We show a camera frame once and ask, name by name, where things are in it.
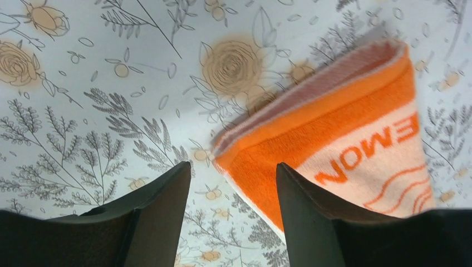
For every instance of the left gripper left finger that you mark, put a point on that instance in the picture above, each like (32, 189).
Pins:
(141, 228)

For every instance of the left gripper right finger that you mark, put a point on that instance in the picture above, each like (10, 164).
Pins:
(322, 229)

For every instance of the orange cartoon towel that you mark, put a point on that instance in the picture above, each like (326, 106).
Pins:
(352, 129)

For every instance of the floral table mat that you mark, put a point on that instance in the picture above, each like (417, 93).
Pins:
(99, 98)

